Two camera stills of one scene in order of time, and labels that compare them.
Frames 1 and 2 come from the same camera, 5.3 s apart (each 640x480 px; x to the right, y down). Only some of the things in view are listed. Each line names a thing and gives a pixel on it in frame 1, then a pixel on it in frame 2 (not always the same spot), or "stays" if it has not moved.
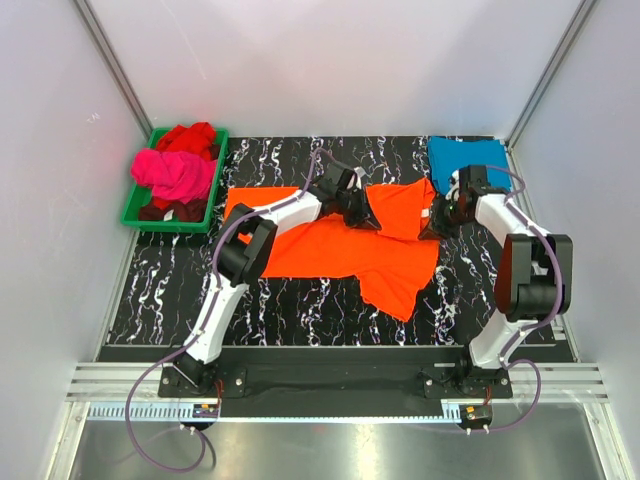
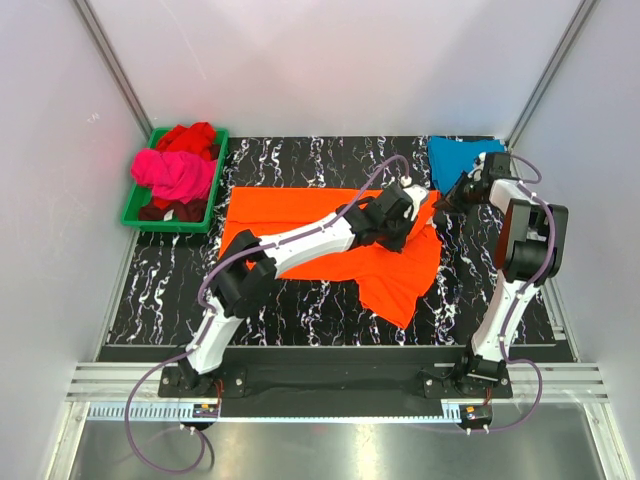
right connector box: (476, 414) stays
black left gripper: (364, 217) to (398, 244)
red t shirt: (197, 137) stays
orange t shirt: (393, 264) stays
